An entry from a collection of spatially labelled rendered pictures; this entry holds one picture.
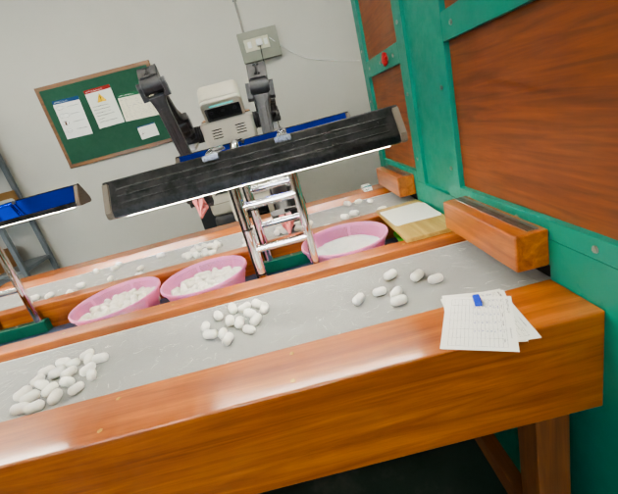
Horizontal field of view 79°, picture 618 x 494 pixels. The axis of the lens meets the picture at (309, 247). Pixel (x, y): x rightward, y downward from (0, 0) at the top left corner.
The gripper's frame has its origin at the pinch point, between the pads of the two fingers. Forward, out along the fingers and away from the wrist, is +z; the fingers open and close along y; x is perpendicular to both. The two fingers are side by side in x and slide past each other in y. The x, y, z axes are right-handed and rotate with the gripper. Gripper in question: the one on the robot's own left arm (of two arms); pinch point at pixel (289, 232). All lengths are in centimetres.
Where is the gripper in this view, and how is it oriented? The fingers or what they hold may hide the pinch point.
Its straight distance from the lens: 135.8
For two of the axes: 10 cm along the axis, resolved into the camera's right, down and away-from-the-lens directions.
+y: 9.7, -2.6, 0.0
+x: 1.4, 5.1, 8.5
